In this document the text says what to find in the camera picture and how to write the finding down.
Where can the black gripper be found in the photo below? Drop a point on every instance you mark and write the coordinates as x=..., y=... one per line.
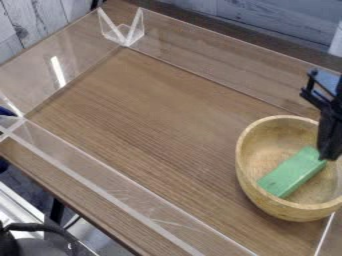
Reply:
x=323, y=93

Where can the green rectangular block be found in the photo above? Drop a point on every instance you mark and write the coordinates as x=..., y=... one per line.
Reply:
x=293, y=172

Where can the light wooden bowl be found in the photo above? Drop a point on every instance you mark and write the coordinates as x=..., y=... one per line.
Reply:
x=267, y=142

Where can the clear acrylic tray wall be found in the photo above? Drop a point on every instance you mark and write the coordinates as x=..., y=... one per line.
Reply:
x=127, y=211

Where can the clear acrylic corner bracket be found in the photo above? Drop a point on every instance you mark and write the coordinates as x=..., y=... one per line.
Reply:
x=122, y=34

